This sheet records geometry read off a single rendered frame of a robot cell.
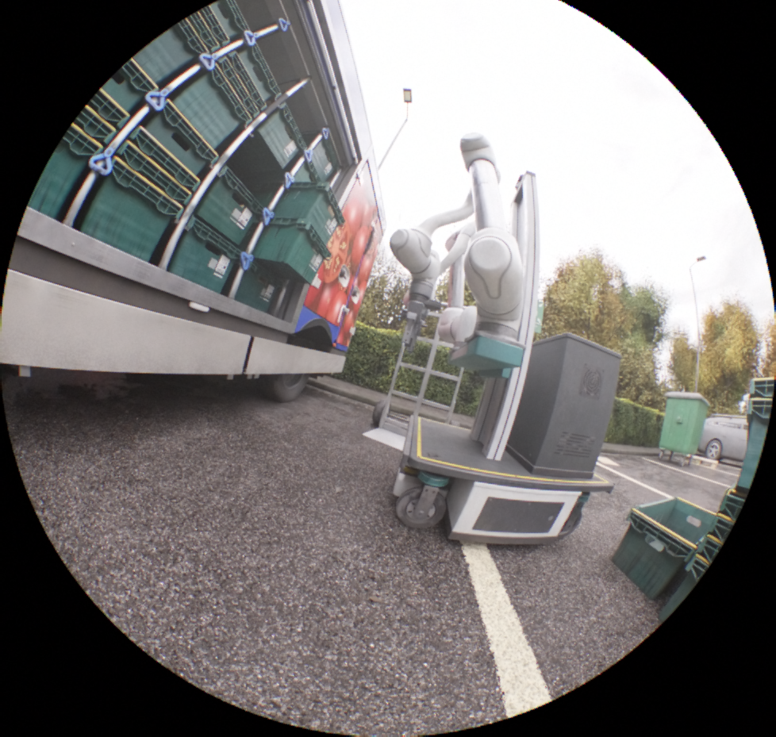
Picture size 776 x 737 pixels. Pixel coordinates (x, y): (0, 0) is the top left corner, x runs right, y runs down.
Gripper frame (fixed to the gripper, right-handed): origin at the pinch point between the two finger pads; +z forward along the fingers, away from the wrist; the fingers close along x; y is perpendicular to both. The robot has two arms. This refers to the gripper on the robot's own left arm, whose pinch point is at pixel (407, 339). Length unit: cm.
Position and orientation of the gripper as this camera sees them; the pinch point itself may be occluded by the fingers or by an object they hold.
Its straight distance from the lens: 86.8
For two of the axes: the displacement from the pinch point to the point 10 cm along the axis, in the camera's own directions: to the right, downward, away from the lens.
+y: -9.5, -2.6, 1.6
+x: -1.3, -1.0, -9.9
